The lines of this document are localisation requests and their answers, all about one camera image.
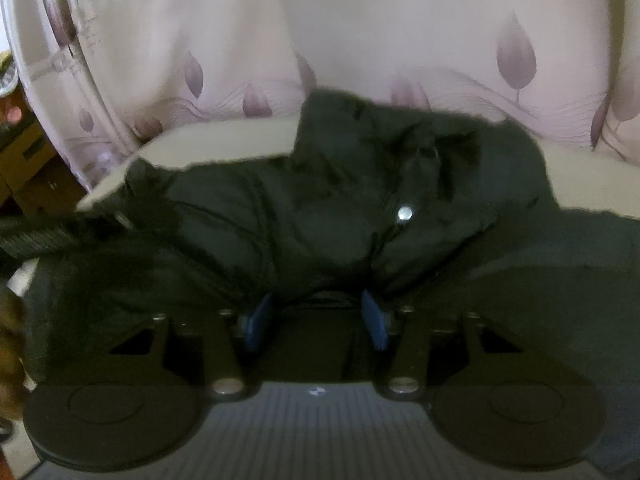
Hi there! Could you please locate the floral pink curtain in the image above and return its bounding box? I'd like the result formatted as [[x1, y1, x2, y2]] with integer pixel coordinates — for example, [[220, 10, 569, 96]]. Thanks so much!
[[1, 0, 639, 188]]

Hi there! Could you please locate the floral covered object on dresser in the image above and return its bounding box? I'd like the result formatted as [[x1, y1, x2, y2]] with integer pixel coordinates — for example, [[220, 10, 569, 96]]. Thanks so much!
[[0, 50, 20, 98]]

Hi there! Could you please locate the black jacket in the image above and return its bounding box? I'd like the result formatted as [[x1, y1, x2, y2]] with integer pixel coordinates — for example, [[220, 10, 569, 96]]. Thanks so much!
[[1, 91, 639, 479]]

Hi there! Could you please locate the wooden dresser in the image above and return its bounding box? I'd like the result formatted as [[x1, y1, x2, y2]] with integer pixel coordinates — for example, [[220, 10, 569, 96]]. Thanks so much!
[[1, 88, 86, 218]]

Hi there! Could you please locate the person's left hand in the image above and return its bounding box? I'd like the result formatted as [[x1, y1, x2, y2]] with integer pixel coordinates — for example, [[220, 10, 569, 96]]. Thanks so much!
[[0, 285, 29, 422]]

